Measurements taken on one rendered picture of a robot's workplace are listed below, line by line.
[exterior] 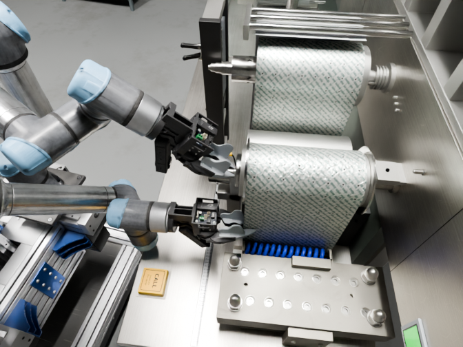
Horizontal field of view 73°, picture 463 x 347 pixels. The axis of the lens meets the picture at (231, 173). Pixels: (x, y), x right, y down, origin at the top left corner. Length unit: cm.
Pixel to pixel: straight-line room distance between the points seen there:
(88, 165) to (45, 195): 168
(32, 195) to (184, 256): 43
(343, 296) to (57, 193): 73
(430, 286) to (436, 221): 11
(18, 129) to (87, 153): 194
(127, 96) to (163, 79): 251
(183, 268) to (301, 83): 60
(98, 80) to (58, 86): 275
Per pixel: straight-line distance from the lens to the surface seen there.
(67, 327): 179
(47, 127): 66
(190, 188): 110
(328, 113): 82
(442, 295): 62
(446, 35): 76
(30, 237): 141
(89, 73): 59
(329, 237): 82
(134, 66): 333
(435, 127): 66
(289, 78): 75
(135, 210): 79
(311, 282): 84
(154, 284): 95
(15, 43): 100
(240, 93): 144
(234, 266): 80
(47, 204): 86
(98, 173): 245
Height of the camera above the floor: 180
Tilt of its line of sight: 53 degrees down
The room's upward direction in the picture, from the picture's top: straight up
